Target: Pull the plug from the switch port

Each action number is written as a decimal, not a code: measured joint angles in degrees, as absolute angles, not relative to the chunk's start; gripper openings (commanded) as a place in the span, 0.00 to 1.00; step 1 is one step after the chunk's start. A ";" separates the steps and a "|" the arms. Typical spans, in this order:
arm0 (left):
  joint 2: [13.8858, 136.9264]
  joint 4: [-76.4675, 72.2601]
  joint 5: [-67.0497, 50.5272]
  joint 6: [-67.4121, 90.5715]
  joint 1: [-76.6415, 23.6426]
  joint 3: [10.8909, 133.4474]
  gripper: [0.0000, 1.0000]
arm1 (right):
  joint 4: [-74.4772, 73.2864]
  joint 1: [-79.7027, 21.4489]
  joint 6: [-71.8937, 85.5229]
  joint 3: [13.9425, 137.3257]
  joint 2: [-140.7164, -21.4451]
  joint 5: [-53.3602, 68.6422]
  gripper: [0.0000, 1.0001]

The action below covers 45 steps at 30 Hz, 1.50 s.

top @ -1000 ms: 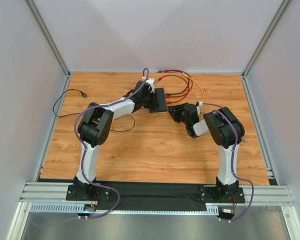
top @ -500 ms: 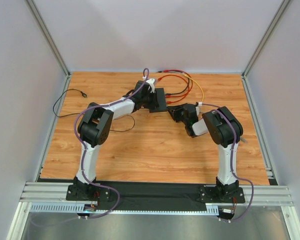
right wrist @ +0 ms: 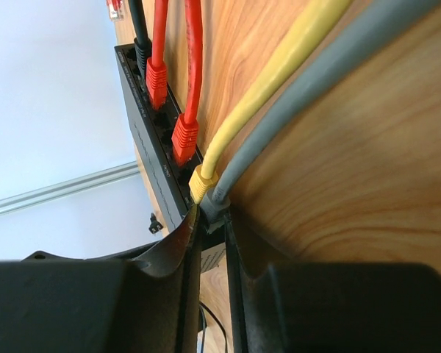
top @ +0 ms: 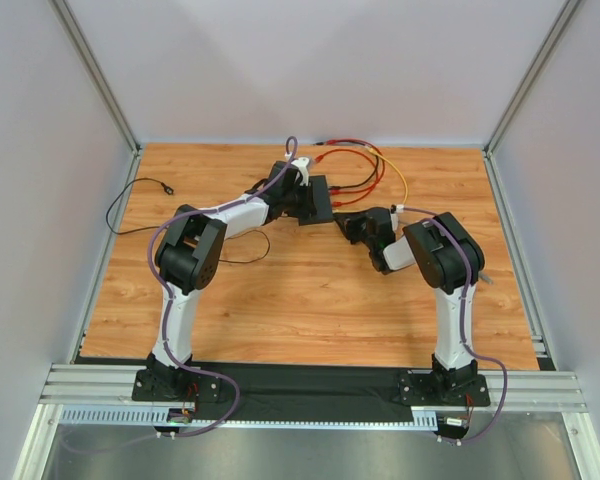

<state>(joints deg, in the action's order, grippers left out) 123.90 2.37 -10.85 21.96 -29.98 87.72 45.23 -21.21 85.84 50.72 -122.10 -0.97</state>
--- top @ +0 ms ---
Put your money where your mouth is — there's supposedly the black network switch box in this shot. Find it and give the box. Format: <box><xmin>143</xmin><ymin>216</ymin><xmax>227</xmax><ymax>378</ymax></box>
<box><xmin>295</xmin><ymin>175</ymin><xmax>334</xmax><ymax>226</ymax></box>

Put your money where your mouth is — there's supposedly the yellow ethernet cable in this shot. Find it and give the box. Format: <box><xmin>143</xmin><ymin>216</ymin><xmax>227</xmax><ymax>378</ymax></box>
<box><xmin>363</xmin><ymin>145</ymin><xmax>412</xmax><ymax>207</ymax></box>

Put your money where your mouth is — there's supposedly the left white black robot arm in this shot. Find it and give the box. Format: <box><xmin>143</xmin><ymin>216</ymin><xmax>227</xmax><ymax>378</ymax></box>
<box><xmin>147</xmin><ymin>157</ymin><xmax>317</xmax><ymax>370</ymax></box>

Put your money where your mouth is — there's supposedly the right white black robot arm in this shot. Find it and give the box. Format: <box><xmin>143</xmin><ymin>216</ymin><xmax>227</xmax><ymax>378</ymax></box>
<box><xmin>334</xmin><ymin>206</ymin><xmax>485</xmax><ymax>389</ymax></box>

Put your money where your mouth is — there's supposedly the black cloth strip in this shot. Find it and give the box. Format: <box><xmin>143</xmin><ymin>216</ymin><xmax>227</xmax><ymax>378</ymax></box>
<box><xmin>74</xmin><ymin>355</ymin><xmax>561</xmax><ymax>422</ymax></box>

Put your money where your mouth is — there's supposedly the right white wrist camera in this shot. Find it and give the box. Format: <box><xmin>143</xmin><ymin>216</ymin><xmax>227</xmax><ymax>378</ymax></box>
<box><xmin>389</xmin><ymin>204</ymin><xmax>405</xmax><ymax>229</ymax></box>

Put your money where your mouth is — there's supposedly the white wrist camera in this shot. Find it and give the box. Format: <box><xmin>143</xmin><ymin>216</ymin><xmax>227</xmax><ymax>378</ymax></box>
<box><xmin>389</xmin><ymin>204</ymin><xmax>405</xmax><ymax>229</ymax></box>
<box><xmin>291</xmin><ymin>157</ymin><xmax>314</xmax><ymax>186</ymax></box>

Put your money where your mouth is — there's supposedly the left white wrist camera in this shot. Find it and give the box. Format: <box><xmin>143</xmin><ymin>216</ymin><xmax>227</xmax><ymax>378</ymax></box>
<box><xmin>291</xmin><ymin>157</ymin><xmax>314</xmax><ymax>186</ymax></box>

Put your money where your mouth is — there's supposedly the red ethernet cable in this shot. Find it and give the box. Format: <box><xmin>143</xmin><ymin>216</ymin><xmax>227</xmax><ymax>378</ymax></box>
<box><xmin>324</xmin><ymin>137</ymin><xmax>385</xmax><ymax>198</ymax></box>

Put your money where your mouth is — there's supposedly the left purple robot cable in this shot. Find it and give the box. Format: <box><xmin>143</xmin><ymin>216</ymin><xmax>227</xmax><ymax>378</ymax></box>
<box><xmin>59</xmin><ymin>136</ymin><xmax>301</xmax><ymax>454</ymax></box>

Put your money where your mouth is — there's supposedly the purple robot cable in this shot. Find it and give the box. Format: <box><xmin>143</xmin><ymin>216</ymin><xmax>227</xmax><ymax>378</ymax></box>
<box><xmin>397</xmin><ymin>203</ymin><xmax>510</xmax><ymax>447</ymax></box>
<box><xmin>59</xmin><ymin>136</ymin><xmax>301</xmax><ymax>454</ymax></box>

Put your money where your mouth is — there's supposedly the right aluminium frame post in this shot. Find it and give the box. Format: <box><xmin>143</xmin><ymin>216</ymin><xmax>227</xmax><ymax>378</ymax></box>
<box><xmin>483</xmin><ymin>0</ymin><xmax>586</xmax><ymax>156</ymax></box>

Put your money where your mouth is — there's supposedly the aluminium frame post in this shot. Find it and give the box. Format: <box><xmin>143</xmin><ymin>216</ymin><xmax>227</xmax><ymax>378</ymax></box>
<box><xmin>49</xmin><ymin>0</ymin><xmax>141</xmax><ymax>154</ymax></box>
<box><xmin>483</xmin><ymin>0</ymin><xmax>586</xmax><ymax>156</ymax></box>

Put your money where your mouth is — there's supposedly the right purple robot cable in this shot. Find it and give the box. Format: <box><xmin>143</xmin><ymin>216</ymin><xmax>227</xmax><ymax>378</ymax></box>
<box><xmin>397</xmin><ymin>203</ymin><xmax>510</xmax><ymax>447</ymax></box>

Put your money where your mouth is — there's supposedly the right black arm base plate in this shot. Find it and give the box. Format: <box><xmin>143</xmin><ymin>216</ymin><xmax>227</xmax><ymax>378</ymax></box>
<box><xmin>398</xmin><ymin>370</ymin><xmax>491</xmax><ymax>407</ymax></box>

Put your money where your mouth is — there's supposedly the thin black power cable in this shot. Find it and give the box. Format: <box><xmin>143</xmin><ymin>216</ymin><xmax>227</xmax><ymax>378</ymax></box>
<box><xmin>105</xmin><ymin>178</ymin><xmax>272</xmax><ymax>264</ymax></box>

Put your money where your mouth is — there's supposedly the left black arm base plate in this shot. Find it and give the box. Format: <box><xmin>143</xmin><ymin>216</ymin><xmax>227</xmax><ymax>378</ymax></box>
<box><xmin>131</xmin><ymin>368</ymin><xmax>223</xmax><ymax>403</ymax></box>

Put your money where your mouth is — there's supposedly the front aluminium rail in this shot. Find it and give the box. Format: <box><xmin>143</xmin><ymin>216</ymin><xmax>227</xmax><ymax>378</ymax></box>
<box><xmin>40</xmin><ymin>364</ymin><xmax>587</xmax><ymax>413</ymax></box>

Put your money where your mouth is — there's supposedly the left aluminium frame post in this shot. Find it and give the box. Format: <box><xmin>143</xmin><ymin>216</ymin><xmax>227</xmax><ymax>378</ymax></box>
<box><xmin>49</xmin><ymin>0</ymin><xmax>141</xmax><ymax>154</ymax></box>

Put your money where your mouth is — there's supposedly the grey slotted cable duct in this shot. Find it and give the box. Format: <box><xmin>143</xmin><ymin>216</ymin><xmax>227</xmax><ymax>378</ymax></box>
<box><xmin>59</xmin><ymin>405</ymin><xmax>438</xmax><ymax>432</ymax></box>

